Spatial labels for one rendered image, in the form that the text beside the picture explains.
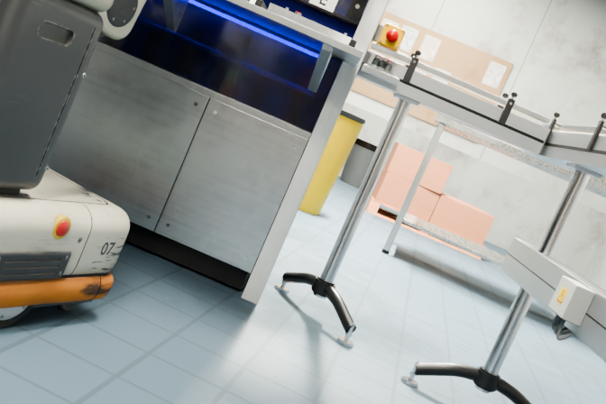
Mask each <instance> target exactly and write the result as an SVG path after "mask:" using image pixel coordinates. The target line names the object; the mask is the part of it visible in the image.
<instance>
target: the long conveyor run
mask: <svg viewBox="0 0 606 404"><path fill-rule="evenodd" d="M559 116H560V114H559V113H557V112H555V113H554V117H555V118H554V119H553V120H552V122H551V124H543V126H544V127H546V128H548V129H550V134H549V135H548V137H547V139H546V142H545V145H544V147H543V149H542V151H541V153H540V154H536V153H532V152H529V151H525V150H523V152H525V153H526V154H529V155H531V156H533V157H536V158H538V159H540V160H542V161H545V162H547V163H550V164H552V165H556V166H559V167H564V168H568V169H571V170H573V169H572V168H569V167H567V166H565V165H566V163H567V162H570V163H573V164H577V165H579V166H582V167H584V168H586V169H588V170H591V171H593V172H596V173H598V174H600V175H602V176H603V177H605V178H606V126H603V125H604V123H605V122H604V119H606V113H601V118H602V120H601V121H599V123H598V125H597V127H593V126H578V125H562V124H556V121H557V120H556V118H558V117H559ZM553 130H557V131H559V132H552V131H553Z"/></svg>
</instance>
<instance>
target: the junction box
mask: <svg viewBox="0 0 606 404"><path fill-rule="evenodd" d="M594 295H595V293H594V292H593V291H592V290H590V289H588V288H587V287H585V286H584V285H583V284H582V283H580V282H578V281H576V280H572V279H570V278H568V277H566V276H563V277H562V279H561V280H560V282H559V284H558V286H557V288H556V290H555V294H554V296H553V297H552V299H551V301H550V303H549V305H548V307H549V308H551V309H552V310H553V311H554V312H555V313H556V314H557V315H559V316H560V317H561V318H562V319H563V320H566V321H568V322H570V323H572V324H575V325H577V326H580V325H581V323H582V322H583V318H584V316H585V314H586V312H587V310H588V308H589V306H590V305H591V303H592V299H593V297H594Z"/></svg>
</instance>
